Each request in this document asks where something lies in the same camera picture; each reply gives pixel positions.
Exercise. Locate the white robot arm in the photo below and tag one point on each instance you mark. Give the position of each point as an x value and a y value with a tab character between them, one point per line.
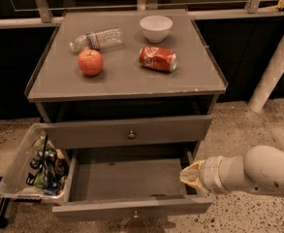
260	172

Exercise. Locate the grey drawer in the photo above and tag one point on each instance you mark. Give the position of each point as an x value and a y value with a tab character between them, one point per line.
118	183
127	132

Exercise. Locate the bottom drawer metal handle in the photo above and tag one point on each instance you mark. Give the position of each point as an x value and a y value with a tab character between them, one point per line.
137	221

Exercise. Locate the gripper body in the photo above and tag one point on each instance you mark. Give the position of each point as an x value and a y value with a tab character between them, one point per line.
209	175

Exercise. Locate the white ceramic bowl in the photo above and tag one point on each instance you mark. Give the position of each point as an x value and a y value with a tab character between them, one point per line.
156	28

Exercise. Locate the snack packets in bin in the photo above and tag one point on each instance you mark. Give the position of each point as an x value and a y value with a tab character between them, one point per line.
50	165

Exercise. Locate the grey top drawer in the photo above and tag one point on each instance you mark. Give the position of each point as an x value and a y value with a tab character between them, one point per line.
127	132

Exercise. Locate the metal railing frame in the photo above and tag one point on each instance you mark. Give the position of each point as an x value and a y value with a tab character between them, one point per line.
141	4

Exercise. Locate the clear plastic storage bin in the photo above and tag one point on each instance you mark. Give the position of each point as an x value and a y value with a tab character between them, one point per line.
13	184

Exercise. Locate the clear plastic water bottle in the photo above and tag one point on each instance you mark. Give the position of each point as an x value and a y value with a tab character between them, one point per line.
97	40

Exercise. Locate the white diagonal support pole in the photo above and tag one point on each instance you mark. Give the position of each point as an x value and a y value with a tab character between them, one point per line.
269	79

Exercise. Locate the red apple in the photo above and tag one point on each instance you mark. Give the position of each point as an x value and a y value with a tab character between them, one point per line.
90	62

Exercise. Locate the red soda can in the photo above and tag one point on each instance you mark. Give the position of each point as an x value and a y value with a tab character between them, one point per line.
159	59

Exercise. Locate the grey wooden drawer cabinet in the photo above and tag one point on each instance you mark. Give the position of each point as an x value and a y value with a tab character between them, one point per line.
125	89

